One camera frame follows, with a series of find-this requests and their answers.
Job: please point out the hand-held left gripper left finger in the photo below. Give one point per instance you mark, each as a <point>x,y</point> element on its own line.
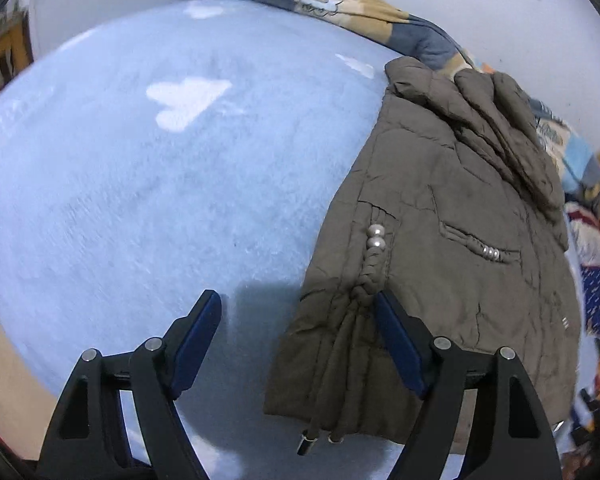
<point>195,350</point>

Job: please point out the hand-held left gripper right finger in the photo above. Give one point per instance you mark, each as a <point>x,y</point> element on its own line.
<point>400,347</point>

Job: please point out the brown padded jacket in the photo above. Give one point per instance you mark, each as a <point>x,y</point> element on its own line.
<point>455,285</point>

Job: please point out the light blue fleece blanket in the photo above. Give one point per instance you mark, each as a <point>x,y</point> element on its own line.
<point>130,185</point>

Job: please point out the red striped printed pillow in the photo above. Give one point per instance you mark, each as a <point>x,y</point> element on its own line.
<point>586,235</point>

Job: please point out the wooden stool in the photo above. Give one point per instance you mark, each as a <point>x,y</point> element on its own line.
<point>15,45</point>

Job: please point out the cartoon patchwork quilt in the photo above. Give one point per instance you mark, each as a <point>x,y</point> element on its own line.
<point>330,0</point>

